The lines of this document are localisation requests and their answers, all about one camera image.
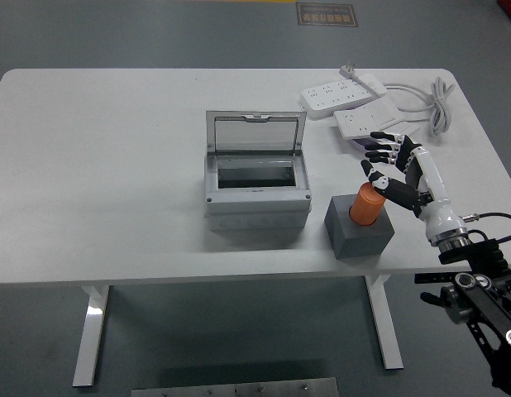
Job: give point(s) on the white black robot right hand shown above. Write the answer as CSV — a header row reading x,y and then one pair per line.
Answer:
x,y
439,215

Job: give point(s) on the orange cylindrical battery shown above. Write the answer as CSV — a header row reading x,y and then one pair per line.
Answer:
x,y
365,207

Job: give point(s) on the grey plastic electrical box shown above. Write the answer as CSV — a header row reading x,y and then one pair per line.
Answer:
x,y
255,207

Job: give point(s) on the transparent hinged box lid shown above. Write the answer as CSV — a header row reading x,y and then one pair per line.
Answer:
x,y
255,116

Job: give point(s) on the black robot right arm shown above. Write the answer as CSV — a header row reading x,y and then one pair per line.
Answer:
x,y
483,256

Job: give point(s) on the grey block with round hole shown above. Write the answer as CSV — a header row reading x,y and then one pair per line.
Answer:
x,y
359,244

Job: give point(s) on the purple round bowl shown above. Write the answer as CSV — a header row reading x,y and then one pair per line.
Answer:
x,y
359,143

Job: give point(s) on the white table leg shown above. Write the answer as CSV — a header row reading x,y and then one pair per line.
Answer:
x,y
90,331
383,322

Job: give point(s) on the small white socket strip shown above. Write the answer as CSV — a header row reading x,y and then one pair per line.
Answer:
x,y
354,122

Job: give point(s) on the large white power strip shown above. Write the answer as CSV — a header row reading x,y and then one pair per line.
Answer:
x,y
330,97

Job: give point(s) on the white power plug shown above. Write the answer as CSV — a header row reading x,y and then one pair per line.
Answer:
x,y
348,70

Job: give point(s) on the brown floor sign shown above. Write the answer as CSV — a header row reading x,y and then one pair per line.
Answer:
x,y
326,14

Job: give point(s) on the grey metal plate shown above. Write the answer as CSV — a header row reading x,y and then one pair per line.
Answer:
x,y
235,388

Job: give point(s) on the black slotted bracket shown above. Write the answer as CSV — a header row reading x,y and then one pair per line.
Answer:
x,y
429,278

